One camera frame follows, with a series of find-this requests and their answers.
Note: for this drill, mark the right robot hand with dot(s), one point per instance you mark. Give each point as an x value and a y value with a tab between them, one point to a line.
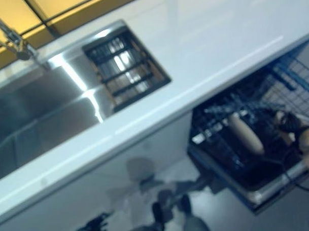
289	122

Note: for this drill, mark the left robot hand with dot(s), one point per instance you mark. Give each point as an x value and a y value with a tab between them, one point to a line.
93	227

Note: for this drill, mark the beige deep ceramic plate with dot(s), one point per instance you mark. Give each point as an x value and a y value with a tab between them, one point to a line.
246	135

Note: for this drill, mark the white glossy cabinet door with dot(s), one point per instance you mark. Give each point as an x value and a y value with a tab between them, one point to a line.
33	221
145	151

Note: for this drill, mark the right robot leg black foot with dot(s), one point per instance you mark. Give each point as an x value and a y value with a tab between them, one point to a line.
196	225

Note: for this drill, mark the stainless steel sink basin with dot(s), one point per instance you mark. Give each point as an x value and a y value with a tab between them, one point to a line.
42	104

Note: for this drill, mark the black slatted dish rack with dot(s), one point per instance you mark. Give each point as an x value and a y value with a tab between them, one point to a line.
122	78

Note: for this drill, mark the chrome pull-down kitchen faucet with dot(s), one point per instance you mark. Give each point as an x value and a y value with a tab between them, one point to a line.
20	49

